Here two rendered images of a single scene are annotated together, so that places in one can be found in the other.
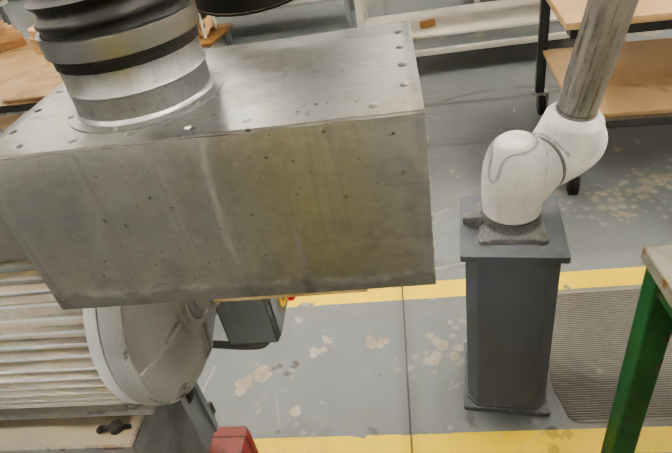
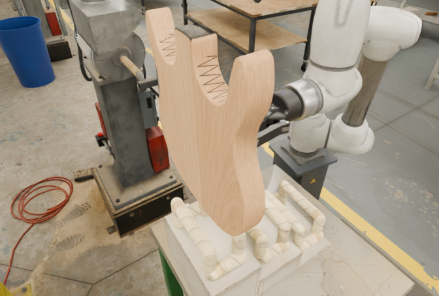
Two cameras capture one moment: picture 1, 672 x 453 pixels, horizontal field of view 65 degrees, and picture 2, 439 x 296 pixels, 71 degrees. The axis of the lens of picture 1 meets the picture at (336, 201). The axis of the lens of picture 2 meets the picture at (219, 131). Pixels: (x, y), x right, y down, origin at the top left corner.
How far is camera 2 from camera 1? 1.12 m
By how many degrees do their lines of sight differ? 38
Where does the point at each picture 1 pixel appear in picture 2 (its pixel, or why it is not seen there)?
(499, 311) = not seen: hidden behind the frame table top
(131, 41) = not seen: outside the picture
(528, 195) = (299, 137)
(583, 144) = (340, 134)
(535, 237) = (297, 159)
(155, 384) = (97, 66)
